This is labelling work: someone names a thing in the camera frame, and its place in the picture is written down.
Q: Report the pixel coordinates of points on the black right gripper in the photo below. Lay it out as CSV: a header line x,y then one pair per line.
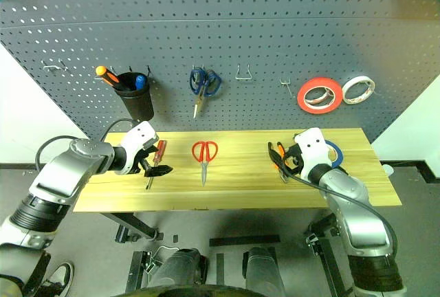
x,y
295,163

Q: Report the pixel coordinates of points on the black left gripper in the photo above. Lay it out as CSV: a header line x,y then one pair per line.
x,y
141,163

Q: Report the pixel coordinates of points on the orange black pliers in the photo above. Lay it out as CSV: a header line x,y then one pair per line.
x,y
272,154

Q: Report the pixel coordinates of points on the blue tape roll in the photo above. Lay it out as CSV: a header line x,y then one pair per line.
x,y
340,154

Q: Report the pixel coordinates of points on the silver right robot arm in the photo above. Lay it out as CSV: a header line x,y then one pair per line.
x,y
357,214

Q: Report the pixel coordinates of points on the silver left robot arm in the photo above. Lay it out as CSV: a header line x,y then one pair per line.
x,y
68,170

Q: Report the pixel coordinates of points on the black table leg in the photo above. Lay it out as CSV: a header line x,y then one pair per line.
x,y
137,225
330,259

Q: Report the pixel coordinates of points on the black cup holder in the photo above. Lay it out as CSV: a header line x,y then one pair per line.
x,y
137,104

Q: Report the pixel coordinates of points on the small silver double hook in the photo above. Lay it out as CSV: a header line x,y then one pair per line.
x,y
285,84

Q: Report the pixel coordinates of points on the red tape roll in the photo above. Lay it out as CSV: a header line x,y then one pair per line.
x,y
318,82

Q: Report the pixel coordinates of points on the wide black floor tape strip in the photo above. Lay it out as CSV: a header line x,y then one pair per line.
x,y
244,240

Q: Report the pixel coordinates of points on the dark grey left leg shell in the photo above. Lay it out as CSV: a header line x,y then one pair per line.
x,y
178,266

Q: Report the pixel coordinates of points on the dark grey leg shell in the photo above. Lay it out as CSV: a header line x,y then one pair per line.
x,y
261,266
178,266

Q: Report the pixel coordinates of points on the black table foot bar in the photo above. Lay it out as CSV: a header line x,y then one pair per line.
x,y
137,269

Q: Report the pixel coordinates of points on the white tape roll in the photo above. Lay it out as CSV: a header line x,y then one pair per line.
x,y
357,78

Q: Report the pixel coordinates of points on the dark grey right leg shell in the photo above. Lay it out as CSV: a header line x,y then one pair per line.
x,y
261,266

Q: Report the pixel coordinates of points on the dark curved robot waist rim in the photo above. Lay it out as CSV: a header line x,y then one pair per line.
x,y
206,291

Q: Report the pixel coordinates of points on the silver pegboard hook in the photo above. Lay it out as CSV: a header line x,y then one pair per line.
x,y
51,68
63,65

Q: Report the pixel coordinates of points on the black white sneaker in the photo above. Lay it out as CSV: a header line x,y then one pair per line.
x,y
60,276

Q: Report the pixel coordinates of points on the grey perforated pegboard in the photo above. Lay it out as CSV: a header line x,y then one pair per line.
x,y
240,18

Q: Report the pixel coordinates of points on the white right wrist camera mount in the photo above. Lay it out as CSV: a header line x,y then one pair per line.
x,y
311,145

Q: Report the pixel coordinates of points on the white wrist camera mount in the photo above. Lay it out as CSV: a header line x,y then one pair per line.
x,y
137,139
311,145

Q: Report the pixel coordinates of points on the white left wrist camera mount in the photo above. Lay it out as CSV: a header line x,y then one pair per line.
x,y
137,139

